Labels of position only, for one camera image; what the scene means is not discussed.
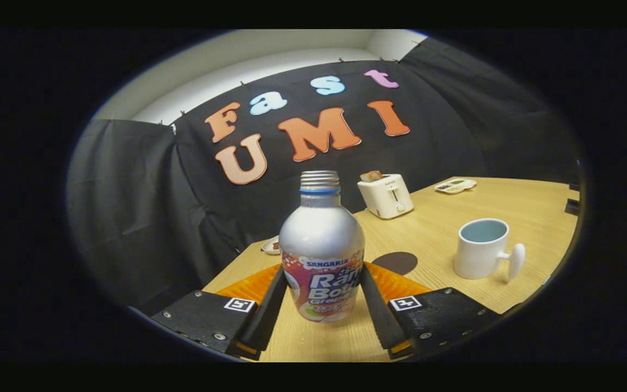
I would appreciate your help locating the dark brown round coaster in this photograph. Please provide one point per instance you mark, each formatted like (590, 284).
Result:
(398, 264)

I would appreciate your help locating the wooden table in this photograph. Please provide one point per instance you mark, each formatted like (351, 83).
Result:
(438, 228)

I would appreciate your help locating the white cup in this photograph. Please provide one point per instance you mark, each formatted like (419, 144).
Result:
(477, 256)

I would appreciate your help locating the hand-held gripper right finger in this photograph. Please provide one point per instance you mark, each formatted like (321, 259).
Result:
(376, 313)

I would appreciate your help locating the black backdrop cloth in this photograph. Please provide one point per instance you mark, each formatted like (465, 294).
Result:
(183, 218)

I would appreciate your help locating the white toaster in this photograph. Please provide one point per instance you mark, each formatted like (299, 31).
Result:
(385, 197)

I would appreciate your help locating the white compartment tray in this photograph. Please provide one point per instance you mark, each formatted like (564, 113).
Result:
(455, 185)

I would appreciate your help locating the silver juice bottle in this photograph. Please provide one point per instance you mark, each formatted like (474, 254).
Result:
(321, 234)

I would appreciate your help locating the white plate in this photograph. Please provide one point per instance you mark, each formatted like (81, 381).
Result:
(270, 247)

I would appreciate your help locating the toast slices in toaster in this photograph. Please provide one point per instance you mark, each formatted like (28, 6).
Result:
(371, 176)

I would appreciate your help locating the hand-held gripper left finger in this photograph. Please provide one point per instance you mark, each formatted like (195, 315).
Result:
(270, 316)

